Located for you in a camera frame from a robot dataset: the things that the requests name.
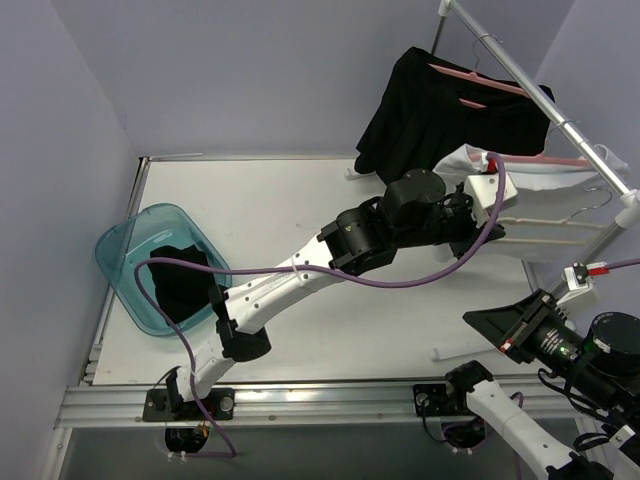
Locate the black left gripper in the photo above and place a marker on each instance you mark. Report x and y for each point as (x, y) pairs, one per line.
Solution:
(465, 232)

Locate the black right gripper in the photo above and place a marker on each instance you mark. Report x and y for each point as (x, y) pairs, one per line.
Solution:
(520, 332)

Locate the white skirt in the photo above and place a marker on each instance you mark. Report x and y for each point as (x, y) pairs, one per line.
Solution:
(544, 193)

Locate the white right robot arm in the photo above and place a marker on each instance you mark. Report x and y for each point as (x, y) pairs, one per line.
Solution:
(597, 374)

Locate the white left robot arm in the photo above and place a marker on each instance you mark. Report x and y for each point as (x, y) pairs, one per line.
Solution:
(416, 210)

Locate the black pleated skirt on rack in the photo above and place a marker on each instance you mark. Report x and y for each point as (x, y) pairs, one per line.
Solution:
(424, 115)

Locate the pink hanger with black skirt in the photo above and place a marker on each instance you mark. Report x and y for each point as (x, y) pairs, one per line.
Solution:
(475, 82)

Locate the metal clothes rack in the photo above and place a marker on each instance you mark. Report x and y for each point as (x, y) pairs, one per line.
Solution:
(628, 217)

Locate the teal plastic bin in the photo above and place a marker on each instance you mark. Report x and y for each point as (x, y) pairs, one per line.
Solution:
(124, 246)

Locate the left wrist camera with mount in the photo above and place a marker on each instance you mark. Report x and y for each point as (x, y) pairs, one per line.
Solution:
(482, 188)

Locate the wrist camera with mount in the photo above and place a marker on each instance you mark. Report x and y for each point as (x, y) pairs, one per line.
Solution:
(482, 188)
(580, 285)

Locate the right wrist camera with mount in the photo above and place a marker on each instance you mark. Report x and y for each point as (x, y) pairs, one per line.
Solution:
(580, 285)

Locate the aluminium front rail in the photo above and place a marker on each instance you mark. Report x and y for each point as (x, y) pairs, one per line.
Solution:
(256, 404)

